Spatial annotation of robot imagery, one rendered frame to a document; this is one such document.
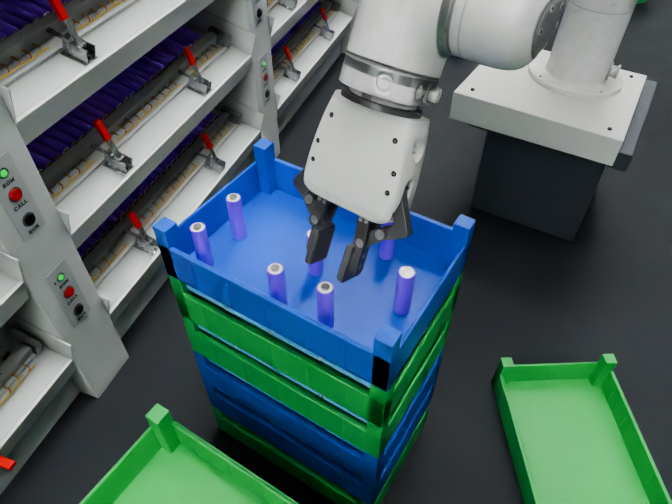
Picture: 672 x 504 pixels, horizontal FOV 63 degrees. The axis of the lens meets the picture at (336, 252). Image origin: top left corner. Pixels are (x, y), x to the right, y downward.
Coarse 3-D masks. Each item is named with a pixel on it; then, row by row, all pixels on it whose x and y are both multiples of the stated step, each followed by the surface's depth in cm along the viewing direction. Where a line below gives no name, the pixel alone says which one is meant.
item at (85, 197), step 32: (192, 32) 116; (224, 32) 118; (160, 64) 107; (192, 64) 105; (224, 64) 116; (96, 96) 98; (128, 96) 100; (160, 96) 105; (192, 96) 107; (224, 96) 117; (64, 128) 91; (96, 128) 86; (128, 128) 98; (160, 128) 100; (192, 128) 108; (64, 160) 86; (96, 160) 91; (128, 160) 91; (160, 160) 100; (64, 192) 85; (96, 192) 87; (128, 192) 94; (64, 224) 80; (96, 224) 88
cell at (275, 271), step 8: (272, 264) 58; (280, 264) 58; (272, 272) 57; (280, 272) 57; (272, 280) 58; (280, 280) 58; (272, 288) 59; (280, 288) 59; (272, 296) 60; (280, 296) 60
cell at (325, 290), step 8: (320, 288) 56; (328, 288) 56; (320, 296) 56; (328, 296) 56; (320, 304) 57; (328, 304) 56; (320, 312) 58; (328, 312) 57; (320, 320) 59; (328, 320) 58
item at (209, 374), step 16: (208, 368) 79; (432, 368) 78; (224, 384) 79; (240, 384) 76; (240, 400) 80; (256, 400) 76; (272, 400) 80; (416, 400) 75; (272, 416) 77; (288, 416) 73; (304, 432) 74; (320, 432) 72; (400, 432) 74; (320, 448) 75; (336, 448) 72; (352, 448) 75; (384, 448) 68; (352, 464) 72; (368, 464) 69; (384, 464) 73; (368, 480) 72
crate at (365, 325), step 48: (240, 192) 72; (288, 192) 76; (240, 240) 69; (288, 240) 69; (336, 240) 69; (432, 240) 66; (240, 288) 58; (288, 288) 64; (336, 288) 64; (384, 288) 64; (432, 288) 64; (288, 336) 59; (336, 336) 53; (384, 336) 50; (384, 384) 54
